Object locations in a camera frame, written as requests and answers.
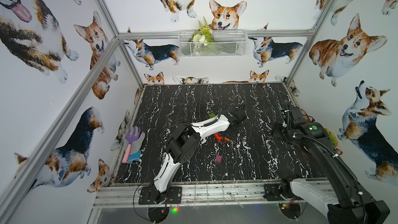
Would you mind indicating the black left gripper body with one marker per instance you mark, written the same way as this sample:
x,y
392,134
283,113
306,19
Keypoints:
x,y
231,129

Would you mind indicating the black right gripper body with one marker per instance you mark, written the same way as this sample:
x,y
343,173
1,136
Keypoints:
x,y
285,132

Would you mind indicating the red block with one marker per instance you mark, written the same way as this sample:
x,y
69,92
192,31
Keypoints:
x,y
218,137

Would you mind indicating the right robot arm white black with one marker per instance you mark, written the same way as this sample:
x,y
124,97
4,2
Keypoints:
x,y
352,204

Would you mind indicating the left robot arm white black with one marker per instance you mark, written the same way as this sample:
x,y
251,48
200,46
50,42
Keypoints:
x,y
183,142

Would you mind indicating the pink pot green plant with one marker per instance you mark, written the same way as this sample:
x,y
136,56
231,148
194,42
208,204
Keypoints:
x,y
334,139

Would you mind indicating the purple cube block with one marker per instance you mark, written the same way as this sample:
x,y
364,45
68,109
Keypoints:
x,y
218,159

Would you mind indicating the artificial fern with flower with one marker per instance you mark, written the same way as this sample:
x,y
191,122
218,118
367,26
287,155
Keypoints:
x,y
202,39

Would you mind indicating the purple toy rake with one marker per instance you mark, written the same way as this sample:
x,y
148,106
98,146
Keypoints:
x,y
130,139

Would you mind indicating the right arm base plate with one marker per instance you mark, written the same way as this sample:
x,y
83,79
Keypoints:
x,y
280,191

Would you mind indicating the white wire basket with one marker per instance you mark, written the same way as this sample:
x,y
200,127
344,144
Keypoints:
x,y
227,43

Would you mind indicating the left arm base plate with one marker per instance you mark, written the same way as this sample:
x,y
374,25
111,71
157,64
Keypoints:
x,y
150,195

